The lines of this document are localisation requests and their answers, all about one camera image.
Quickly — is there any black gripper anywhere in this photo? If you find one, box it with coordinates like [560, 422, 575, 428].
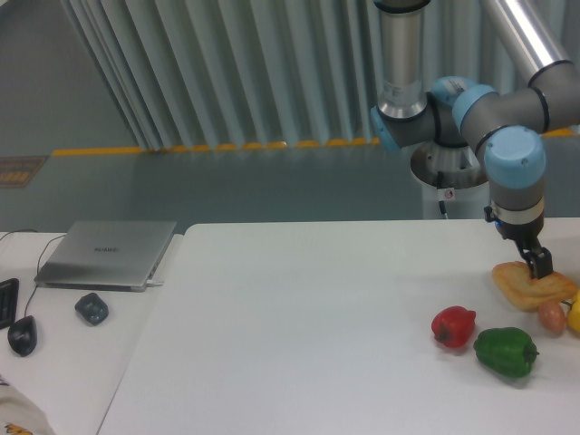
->
[484, 206, 554, 279]

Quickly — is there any golden triangular bread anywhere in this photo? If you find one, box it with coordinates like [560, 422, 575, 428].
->
[491, 262, 578, 312]

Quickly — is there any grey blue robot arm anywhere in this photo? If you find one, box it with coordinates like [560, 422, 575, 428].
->
[371, 1, 579, 278]

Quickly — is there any brown egg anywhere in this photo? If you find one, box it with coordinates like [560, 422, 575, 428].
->
[537, 301, 566, 334]

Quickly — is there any yellow bell pepper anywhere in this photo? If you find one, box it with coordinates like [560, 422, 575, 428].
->
[562, 293, 580, 334]

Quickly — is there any green bell pepper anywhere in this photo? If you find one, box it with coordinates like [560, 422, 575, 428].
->
[473, 327, 539, 379]

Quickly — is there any red bell pepper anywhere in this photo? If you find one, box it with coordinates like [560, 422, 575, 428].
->
[431, 305, 476, 348]

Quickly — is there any silver closed laptop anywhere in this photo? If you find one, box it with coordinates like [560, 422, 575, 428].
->
[34, 220, 177, 292]

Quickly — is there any small dark grey case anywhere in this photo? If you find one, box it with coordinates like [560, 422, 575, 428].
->
[74, 293, 110, 326]

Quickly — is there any black computer mouse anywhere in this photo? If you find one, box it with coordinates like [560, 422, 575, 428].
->
[7, 315, 37, 357]

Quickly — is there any black keyboard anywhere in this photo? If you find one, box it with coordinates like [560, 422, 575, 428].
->
[0, 278, 20, 330]

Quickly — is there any black base cable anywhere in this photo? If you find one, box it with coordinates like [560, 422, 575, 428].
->
[436, 170, 450, 220]

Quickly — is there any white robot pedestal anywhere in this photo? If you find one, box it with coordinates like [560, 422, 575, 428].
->
[411, 141, 489, 219]

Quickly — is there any black mouse cable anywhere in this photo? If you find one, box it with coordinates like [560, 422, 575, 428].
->
[0, 228, 68, 319]

